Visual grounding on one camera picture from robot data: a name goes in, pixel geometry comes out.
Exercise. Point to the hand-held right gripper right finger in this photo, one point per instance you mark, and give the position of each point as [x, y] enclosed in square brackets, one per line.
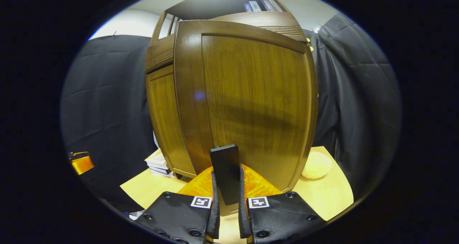
[243, 219]

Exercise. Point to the wooden cabinet door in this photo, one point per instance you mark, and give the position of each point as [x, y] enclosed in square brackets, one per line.
[168, 122]
[251, 93]

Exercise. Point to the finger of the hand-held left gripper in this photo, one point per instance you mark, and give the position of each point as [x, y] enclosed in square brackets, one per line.
[81, 163]

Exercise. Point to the black backdrop cloth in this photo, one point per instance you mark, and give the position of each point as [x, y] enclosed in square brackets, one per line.
[107, 104]

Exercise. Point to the cream round soft object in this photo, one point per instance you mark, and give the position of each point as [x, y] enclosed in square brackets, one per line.
[316, 165]

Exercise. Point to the wooden double-door shoe cabinet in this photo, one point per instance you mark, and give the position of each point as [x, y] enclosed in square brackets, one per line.
[215, 2]

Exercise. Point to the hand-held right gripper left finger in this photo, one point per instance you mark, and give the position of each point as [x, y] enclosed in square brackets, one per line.
[215, 215]

